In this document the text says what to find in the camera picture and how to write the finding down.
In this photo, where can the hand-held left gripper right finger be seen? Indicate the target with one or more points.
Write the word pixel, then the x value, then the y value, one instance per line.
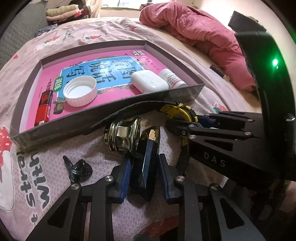
pixel 163 180

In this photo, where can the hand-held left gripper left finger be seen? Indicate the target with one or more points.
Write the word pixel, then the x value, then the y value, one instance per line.
pixel 126 180

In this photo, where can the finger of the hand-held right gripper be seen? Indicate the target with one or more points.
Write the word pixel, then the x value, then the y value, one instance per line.
pixel 215 160
pixel 231 118

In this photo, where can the black faceted bottle gold cap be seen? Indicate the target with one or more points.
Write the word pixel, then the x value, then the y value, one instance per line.
pixel 145 166

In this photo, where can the yellow tape measure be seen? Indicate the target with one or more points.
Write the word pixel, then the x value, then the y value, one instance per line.
pixel 179 113

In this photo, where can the white pill bottle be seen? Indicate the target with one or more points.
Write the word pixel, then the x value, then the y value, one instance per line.
pixel 172 78

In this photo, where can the grey cardboard box tray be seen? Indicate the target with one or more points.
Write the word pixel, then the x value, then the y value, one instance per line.
pixel 69 129

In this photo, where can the white earbuds case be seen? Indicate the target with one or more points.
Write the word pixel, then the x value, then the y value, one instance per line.
pixel 148 82

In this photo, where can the white ribbed jar lid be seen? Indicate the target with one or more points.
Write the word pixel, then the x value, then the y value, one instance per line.
pixel 79 91

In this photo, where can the red and black lighter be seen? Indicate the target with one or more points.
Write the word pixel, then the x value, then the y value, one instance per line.
pixel 44 109

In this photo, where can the black slim box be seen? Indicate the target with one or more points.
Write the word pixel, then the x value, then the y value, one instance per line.
pixel 219 72

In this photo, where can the black plastic clip part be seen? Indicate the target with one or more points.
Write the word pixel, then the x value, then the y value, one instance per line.
pixel 78 170

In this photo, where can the black television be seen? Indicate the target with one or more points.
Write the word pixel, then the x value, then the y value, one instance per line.
pixel 245 23

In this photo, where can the printed pink bedsheet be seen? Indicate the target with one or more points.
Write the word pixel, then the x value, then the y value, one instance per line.
pixel 46 185

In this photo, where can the pink quilt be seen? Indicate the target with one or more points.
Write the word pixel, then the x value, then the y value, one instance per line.
pixel 203 34

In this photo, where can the pink and blue book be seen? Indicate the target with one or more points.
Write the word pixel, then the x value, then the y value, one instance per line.
pixel 69 60

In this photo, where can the blue patterned cloth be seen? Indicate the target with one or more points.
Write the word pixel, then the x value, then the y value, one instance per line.
pixel 46 29

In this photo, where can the pink folded garment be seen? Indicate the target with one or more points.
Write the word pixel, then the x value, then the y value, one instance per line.
pixel 64 16

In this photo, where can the beige folded blanket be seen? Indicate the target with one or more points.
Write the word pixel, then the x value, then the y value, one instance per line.
pixel 62 9

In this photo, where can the grey quilted headboard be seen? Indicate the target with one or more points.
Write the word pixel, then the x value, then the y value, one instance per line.
pixel 20 30

